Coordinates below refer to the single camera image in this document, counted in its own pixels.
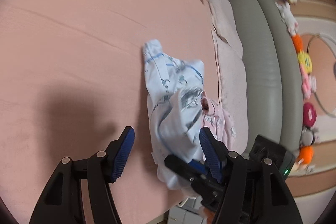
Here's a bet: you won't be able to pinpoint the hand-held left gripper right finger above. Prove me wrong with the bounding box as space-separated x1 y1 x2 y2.
199 126 303 224

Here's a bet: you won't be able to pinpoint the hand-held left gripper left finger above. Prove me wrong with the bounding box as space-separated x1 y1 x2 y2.
29 126 135 224

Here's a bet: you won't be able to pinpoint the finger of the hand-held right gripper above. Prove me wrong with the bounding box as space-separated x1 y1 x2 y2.
164 154 210 188
190 175 229 214

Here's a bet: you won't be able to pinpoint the light blue printed pajama shorts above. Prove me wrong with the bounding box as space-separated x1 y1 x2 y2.
142 40 208 190

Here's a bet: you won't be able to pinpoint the pink printed pajama garment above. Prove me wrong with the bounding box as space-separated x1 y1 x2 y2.
199 90 237 159

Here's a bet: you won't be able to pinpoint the large beige pillow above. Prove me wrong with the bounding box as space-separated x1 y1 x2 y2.
211 30 250 153

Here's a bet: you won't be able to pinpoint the grey padded headboard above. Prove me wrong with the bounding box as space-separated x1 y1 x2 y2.
226 0 305 159

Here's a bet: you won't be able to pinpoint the row of plush toys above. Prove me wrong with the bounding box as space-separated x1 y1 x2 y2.
274 0 319 174

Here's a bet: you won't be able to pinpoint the bed with pink sheet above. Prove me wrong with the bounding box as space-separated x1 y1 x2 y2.
0 0 250 224

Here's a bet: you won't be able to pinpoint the small beige pillow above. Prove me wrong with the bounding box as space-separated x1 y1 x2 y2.
207 0 243 59

